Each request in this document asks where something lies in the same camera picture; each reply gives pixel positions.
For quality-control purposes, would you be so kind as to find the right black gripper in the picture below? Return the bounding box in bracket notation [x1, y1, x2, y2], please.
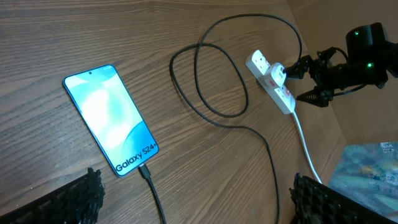
[284, 49, 336, 108]

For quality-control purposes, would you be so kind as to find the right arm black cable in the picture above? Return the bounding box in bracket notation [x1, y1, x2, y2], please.
[326, 46, 369, 97]

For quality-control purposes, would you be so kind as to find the blue patterned floor mat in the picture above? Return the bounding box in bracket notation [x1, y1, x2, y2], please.
[328, 142, 397, 215]

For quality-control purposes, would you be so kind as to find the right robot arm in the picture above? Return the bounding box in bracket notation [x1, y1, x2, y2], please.
[284, 22, 397, 108]

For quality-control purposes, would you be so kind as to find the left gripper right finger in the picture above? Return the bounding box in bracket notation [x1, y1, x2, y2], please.
[289, 173, 395, 224]

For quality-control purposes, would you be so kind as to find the white USB charger plug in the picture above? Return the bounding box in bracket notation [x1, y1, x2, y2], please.
[264, 62, 286, 89]

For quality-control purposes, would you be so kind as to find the white power strip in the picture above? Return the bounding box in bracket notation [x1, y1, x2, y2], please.
[245, 50, 296, 114]

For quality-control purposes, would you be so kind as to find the Samsung Galaxy smartphone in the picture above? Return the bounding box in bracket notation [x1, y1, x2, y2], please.
[63, 65, 159, 177]

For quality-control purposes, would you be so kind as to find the white power strip cord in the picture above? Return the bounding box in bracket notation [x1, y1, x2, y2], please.
[291, 111, 323, 185]

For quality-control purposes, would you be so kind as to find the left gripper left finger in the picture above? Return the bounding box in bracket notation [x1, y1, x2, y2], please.
[1, 167, 105, 224]

